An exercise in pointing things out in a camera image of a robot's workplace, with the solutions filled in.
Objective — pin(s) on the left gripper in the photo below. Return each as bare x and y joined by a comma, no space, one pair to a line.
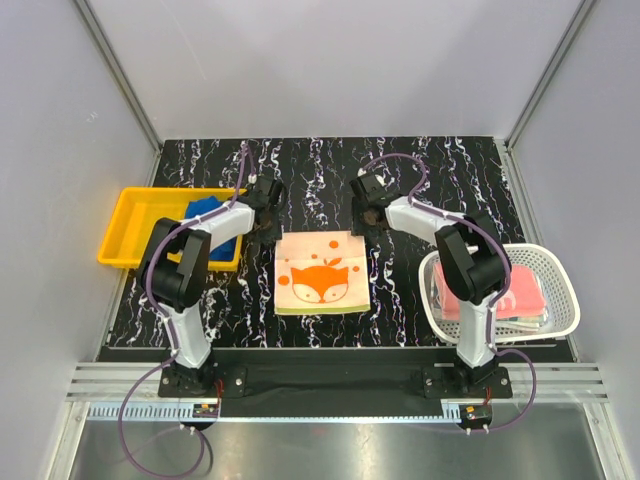
275,232

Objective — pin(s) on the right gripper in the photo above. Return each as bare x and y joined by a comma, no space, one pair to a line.
357,228

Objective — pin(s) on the blue towel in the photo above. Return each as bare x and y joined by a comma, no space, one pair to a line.
224,252

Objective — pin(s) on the orange patterned towel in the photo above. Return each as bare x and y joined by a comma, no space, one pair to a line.
322,272

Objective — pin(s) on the pink white towel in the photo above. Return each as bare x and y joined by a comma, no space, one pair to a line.
524,301

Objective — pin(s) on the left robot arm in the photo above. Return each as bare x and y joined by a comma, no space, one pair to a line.
174,268

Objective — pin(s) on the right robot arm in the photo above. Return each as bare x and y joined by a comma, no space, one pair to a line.
474,264

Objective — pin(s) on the yellow plastic bin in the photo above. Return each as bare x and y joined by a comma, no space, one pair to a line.
135,214

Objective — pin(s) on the white plastic basket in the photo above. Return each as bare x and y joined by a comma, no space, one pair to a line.
563,311

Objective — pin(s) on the right controller board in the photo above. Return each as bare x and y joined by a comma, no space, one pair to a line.
477,413

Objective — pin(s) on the controller board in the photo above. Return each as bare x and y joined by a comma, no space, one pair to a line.
206,410
477,413

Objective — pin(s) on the left controller board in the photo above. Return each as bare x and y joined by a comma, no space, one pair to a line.
206,410

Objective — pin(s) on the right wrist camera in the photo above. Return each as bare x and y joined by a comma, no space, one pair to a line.
367,172

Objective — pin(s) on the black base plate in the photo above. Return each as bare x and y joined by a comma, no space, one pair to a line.
333,383

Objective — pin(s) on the left aluminium frame post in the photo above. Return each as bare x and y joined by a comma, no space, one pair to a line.
117,72

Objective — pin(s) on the aluminium frame post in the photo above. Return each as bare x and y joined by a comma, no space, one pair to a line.
571,33
117,72

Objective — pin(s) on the right aluminium frame post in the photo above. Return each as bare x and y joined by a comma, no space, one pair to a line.
571,33

